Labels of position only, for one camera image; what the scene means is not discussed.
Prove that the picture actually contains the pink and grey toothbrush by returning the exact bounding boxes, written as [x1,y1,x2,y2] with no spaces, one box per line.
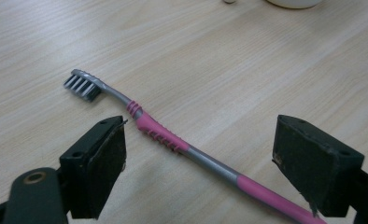
[63,68,330,224]

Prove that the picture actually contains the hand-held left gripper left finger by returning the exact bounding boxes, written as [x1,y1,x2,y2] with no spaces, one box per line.
[59,115,128,220]

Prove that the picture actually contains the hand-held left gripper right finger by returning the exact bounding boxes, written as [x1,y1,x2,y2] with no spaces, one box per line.
[271,114,366,218]

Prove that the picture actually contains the white cup with handle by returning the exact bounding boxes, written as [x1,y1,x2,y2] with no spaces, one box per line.
[223,0,325,9]

